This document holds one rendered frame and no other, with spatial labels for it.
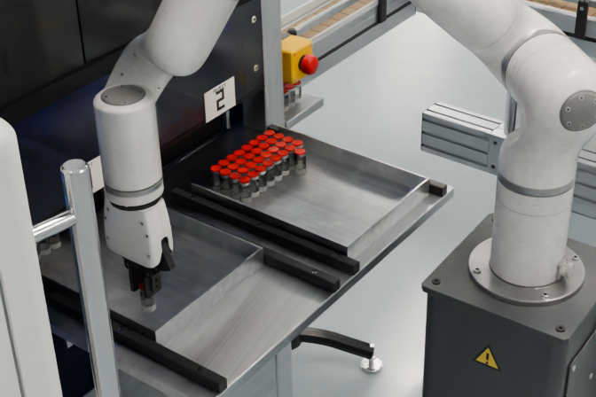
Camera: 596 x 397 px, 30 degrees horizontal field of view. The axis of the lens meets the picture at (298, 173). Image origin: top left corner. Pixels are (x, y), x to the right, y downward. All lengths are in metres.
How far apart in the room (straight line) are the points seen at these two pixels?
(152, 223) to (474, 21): 0.53
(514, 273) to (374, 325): 1.32
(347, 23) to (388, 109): 1.61
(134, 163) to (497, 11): 0.54
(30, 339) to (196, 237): 0.93
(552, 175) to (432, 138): 1.31
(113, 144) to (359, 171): 0.68
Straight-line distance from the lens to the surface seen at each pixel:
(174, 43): 1.47
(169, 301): 1.78
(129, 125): 1.52
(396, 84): 4.33
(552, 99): 1.59
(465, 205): 3.61
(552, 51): 1.64
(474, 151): 2.95
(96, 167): 1.85
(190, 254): 1.88
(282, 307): 1.76
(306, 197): 2.01
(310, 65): 2.21
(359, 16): 2.60
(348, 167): 2.10
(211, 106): 2.04
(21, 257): 0.97
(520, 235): 1.78
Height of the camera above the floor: 1.98
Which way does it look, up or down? 32 degrees down
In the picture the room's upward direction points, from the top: 1 degrees counter-clockwise
